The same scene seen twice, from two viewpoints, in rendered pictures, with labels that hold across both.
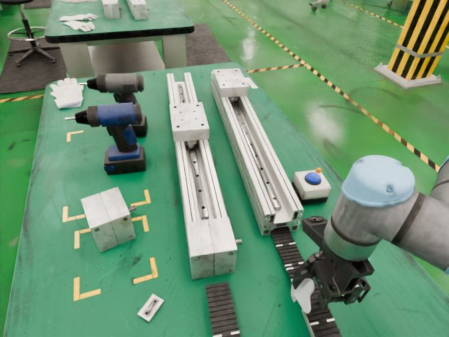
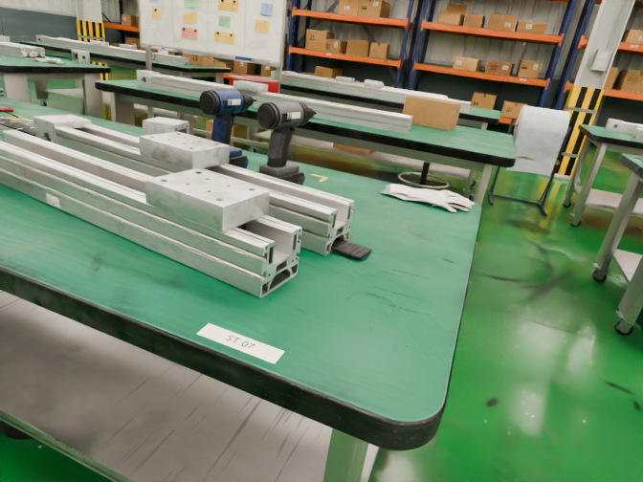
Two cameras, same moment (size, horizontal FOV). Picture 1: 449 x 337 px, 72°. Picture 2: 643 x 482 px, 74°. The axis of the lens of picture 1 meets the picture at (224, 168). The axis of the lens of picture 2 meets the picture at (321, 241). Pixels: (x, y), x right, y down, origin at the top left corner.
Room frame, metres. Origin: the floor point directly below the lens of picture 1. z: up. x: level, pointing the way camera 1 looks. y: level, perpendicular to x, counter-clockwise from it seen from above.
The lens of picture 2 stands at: (1.69, -0.38, 1.12)
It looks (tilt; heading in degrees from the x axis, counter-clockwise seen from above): 24 degrees down; 130
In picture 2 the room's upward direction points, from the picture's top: 7 degrees clockwise
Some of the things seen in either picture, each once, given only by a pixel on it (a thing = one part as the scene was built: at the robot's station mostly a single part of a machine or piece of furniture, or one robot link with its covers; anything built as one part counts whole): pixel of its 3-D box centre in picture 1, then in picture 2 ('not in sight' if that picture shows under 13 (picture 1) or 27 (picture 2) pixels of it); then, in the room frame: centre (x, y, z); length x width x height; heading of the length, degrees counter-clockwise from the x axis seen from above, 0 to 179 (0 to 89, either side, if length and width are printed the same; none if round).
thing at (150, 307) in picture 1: (151, 307); not in sight; (0.28, 0.14, 0.78); 0.05 x 0.03 x 0.01; 153
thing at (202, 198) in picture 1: (189, 136); (185, 177); (0.84, 0.12, 0.82); 0.80 x 0.10 x 0.09; 13
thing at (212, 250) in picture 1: (216, 247); (60, 137); (0.41, 0.01, 0.83); 0.12 x 0.09 x 0.10; 103
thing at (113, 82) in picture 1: (116, 105); (289, 146); (0.91, 0.37, 0.89); 0.20 x 0.08 x 0.22; 98
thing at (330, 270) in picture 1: (339, 267); not in sight; (0.28, -0.20, 0.97); 0.09 x 0.08 x 0.12; 13
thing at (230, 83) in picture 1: (230, 85); (208, 205); (1.13, -0.01, 0.87); 0.16 x 0.11 x 0.07; 13
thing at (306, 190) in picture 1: (307, 186); not in sight; (0.64, -0.24, 0.81); 0.10 x 0.08 x 0.06; 103
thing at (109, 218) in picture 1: (113, 216); (164, 137); (0.48, 0.27, 0.83); 0.11 x 0.10 x 0.10; 122
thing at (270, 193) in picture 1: (244, 132); (109, 194); (0.88, -0.06, 0.82); 0.80 x 0.10 x 0.09; 13
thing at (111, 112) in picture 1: (110, 139); (232, 132); (0.72, 0.34, 0.89); 0.20 x 0.08 x 0.22; 104
